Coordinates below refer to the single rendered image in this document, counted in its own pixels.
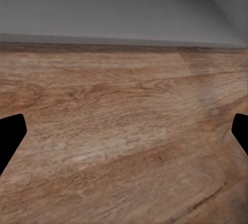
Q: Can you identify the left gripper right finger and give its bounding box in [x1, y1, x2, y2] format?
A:
[231, 114, 248, 155]

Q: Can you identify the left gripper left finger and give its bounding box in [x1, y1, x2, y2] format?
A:
[0, 114, 27, 176]

